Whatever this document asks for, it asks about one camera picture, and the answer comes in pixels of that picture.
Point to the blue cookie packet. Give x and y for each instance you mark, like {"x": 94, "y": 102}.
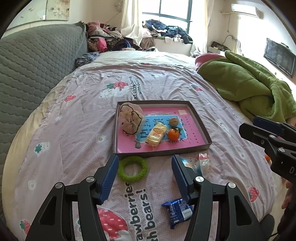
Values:
{"x": 178, "y": 211}

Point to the green blanket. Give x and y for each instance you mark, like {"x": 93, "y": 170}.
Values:
{"x": 256, "y": 90}

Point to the pink bedsheet with strawberries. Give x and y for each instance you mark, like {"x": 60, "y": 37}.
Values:
{"x": 74, "y": 136}

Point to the white curtain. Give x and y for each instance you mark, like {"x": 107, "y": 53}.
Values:
{"x": 131, "y": 22}

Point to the clothes pile by headboard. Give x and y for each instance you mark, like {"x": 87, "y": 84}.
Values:
{"x": 102, "y": 38}

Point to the orange mandarin with leaf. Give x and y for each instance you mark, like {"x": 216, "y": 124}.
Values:
{"x": 174, "y": 134}

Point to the walnut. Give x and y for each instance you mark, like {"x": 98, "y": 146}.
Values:
{"x": 174, "y": 121}

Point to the dark patterned cloth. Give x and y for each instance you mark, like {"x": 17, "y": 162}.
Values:
{"x": 86, "y": 59}

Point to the right hand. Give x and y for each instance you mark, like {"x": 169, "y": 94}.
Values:
{"x": 289, "y": 195}

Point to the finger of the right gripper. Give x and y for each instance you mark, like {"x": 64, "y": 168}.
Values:
{"x": 284, "y": 130}
{"x": 257, "y": 136}

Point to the yellow snack packet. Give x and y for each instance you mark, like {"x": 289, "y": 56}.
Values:
{"x": 156, "y": 135}

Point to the air conditioner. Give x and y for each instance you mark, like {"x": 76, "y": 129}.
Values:
{"x": 247, "y": 10}

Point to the grey quilted headboard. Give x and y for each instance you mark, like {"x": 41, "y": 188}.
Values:
{"x": 34, "y": 61}

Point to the clothes pile on windowsill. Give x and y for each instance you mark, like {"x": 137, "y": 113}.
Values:
{"x": 156, "y": 29}

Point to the shallow box with pink book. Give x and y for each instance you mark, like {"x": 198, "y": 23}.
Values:
{"x": 148, "y": 128}

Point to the pink pillow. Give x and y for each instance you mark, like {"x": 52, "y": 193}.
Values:
{"x": 203, "y": 58}

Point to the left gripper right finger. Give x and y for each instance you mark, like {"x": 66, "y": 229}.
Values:
{"x": 236, "y": 219}

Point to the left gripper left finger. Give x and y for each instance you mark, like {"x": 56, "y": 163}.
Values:
{"x": 54, "y": 220}

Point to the wall television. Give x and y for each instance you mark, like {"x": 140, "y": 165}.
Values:
{"x": 280, "y": 56}

